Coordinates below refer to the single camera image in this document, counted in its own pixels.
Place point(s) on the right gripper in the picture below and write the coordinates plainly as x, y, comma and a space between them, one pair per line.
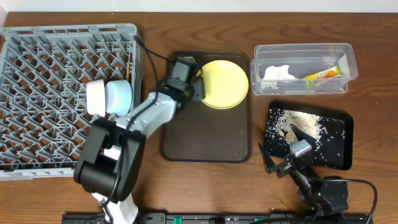
285, 165

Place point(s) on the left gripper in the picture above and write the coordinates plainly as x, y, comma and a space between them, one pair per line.
196, 89

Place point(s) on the food scraps rice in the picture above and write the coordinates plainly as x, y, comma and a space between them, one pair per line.
329, 134

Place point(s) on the yellow plate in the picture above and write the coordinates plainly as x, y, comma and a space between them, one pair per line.
226, 84

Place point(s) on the wooden chopstick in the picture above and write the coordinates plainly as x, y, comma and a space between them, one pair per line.
128, 72

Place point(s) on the snack wrapper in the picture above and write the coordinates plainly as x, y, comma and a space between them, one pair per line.
316, 79

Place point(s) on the white napkin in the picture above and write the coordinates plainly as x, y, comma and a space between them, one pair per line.
274, 75

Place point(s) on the light blue bowl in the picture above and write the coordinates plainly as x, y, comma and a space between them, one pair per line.
118, 96

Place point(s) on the pink bowl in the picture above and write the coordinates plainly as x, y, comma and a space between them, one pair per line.
95, 98

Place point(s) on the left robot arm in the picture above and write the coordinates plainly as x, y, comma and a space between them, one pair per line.
112, 152

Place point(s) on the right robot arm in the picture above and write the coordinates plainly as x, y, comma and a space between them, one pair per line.
327, 196

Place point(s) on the grey dishwasher rack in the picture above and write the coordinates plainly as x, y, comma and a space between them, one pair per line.
44, 72

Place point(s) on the dark brown serving tray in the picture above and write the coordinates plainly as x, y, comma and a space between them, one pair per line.
203, 134

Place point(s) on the black tray bin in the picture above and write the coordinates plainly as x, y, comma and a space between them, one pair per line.
328, 113

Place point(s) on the clear plastic bin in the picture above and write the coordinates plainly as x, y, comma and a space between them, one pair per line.
304, 59

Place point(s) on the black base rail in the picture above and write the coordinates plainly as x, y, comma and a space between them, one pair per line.
169, 218

